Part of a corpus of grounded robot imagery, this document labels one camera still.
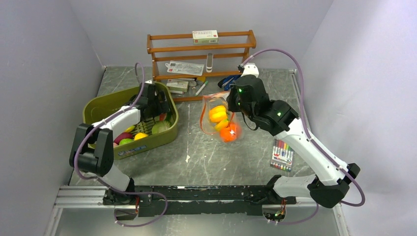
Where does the watermelon slice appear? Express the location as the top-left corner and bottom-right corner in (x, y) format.
(159, 113), (167, 121)

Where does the orange bell pepper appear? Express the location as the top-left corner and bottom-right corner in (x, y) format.
(209, 105), (228, 123)

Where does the yellow banana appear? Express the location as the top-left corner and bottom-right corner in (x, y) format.
(214, 119), (229, 132)

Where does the clear zip top bag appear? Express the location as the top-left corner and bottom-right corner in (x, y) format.
(199, 91), (241, 143)

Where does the orange tangerine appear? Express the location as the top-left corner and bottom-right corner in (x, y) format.
(219, 124), (241, 143)

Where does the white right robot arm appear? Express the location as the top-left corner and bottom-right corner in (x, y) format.
(227, 75), (360, 208)

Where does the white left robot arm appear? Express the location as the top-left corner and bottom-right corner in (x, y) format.
(69, 82), (172, 205)

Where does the green cabbage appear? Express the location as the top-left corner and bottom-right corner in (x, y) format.
(151, 120), (171, 135)

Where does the blue stapler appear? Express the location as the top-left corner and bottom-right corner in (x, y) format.
(217, 75), (241, 91)

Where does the white green box lower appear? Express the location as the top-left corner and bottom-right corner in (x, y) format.
(166, 79), (189, 92)

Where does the yellow lemon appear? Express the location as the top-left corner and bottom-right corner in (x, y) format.
(133, 132), (149, 141)

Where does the white flat packet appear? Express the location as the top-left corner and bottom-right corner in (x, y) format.
(165, 60), (205, 76)

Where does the green white marker pen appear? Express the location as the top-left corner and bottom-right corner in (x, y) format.
(195, 81), (208, 96)

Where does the orange wooden shelf rack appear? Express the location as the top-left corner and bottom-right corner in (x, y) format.
(147, 29), (257, 82)

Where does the green lime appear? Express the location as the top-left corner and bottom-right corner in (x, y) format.
(119, 138), (134, 146)

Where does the white grey small device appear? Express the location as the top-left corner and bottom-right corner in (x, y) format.
(206, 53), (213, 73)

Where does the olive green plastic bin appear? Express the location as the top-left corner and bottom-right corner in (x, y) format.
(83, 82), (179, 160)

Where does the colourful marker set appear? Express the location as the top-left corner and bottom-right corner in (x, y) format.
(270, 139), (295, 172)

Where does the white green box on shelf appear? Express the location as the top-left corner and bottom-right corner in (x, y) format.
(192, 30), (218, 44)

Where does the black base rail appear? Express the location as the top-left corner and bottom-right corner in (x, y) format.
(102, 185), (296, 217)

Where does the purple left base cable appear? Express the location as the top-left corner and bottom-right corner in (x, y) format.
(97, 177), (169, 228)

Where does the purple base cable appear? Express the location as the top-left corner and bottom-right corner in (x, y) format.
(265, 193), (319, 226)
(97, 177), (169, 228)

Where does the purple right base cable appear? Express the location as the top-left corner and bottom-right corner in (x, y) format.
(265, 193), (319, 226)

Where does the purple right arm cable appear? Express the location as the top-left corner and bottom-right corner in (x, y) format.
(240, 48), (366, 207)

